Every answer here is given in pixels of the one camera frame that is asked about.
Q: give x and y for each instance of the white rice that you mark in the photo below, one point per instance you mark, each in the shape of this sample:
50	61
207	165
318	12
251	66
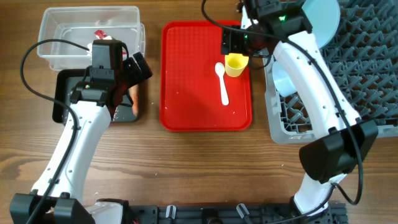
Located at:
118	115

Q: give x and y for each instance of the light blue bowl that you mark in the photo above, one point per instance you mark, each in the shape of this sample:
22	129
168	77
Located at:
282	81

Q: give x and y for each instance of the yellow plastic cup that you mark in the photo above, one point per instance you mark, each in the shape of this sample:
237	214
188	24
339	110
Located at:
235	64

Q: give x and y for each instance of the white tissue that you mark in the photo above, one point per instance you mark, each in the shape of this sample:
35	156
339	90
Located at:
90	46

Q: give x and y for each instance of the clear plastic bin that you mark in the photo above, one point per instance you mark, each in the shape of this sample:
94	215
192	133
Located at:
79	24

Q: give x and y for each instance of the white plastic spoon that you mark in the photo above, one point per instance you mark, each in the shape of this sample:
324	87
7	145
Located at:
220	71

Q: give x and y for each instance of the grey dishwasher rack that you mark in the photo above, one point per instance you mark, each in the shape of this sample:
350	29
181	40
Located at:
362	57

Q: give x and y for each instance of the red snack wrapper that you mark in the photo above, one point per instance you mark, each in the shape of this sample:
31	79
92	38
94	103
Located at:
100	34

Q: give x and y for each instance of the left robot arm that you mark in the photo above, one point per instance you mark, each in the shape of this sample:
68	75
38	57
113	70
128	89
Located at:
56	197

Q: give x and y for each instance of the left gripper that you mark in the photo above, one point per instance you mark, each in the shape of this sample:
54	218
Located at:
135	75

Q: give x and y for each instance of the black plastic bin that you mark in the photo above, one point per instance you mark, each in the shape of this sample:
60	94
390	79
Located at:
66	80

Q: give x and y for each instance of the orange carrot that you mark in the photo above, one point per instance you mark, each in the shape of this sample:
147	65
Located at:
134	94

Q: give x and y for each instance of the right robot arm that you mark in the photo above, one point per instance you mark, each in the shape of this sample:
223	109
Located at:
293	37

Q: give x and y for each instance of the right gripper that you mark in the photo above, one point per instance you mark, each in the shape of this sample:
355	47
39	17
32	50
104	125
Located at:
231	40

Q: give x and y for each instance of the light blue plate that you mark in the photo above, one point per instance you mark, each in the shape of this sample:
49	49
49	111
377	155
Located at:
324	16

